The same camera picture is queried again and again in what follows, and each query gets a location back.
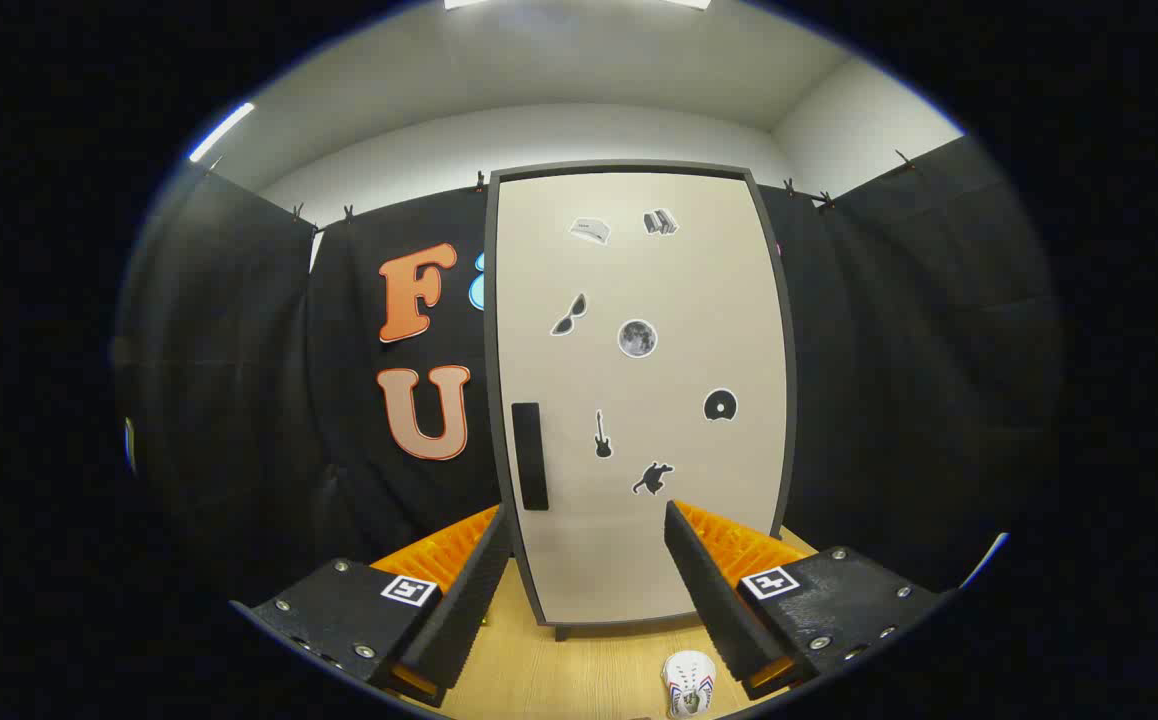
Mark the dark grey shoe cabinet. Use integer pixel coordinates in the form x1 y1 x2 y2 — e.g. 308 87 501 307
484 160 800 642

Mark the white striped shoe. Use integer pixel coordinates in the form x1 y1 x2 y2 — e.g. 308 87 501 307
662 650 717 719

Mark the black backdrop cloth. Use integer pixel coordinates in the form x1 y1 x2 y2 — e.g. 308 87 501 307
114 135 1065 601

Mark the black cabinet door handle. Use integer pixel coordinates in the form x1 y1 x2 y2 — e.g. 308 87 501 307
511 403 550 512

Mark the ceiling light strip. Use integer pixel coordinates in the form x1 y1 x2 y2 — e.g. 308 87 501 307
188 102 256 163

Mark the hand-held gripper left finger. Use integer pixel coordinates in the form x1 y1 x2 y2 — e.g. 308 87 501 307
229 503 515 706

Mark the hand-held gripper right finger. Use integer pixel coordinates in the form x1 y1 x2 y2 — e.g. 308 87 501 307
663 499 945 701

